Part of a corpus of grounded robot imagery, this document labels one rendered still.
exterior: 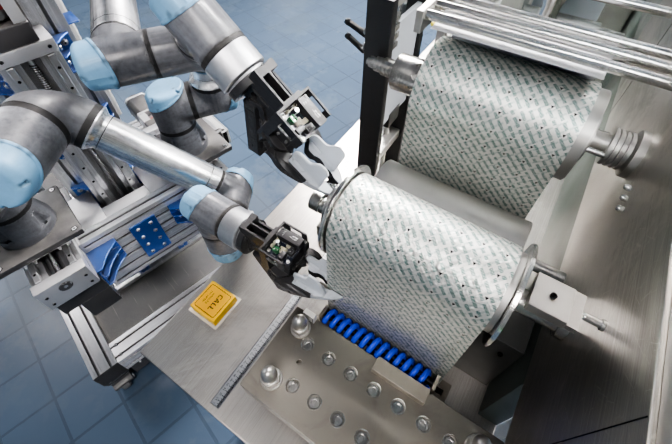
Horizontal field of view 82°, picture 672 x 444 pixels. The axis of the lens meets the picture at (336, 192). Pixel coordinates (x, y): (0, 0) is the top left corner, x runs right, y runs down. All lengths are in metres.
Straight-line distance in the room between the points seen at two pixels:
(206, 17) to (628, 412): 0.58
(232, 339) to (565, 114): 0.73
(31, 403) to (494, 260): 1.93
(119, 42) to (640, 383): 0.70
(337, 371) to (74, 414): 1.46
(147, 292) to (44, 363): 0.54
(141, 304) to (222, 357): 0.98
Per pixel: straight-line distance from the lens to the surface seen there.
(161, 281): 1.85
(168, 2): 0.58
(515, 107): 0.60
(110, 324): 1.85
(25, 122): 0.83
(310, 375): 0.72
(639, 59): 0.64
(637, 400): 0.37
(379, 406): 0.71
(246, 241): 0.73
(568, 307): 0.54
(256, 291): 0.93
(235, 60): 0.55
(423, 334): 0.63
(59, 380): 2.11
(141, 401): 1.92
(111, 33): 0.70
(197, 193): 0.79
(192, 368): 0.90
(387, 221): 0.51
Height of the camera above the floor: 1.72
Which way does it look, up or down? 51 degrees down
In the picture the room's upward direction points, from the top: straight up
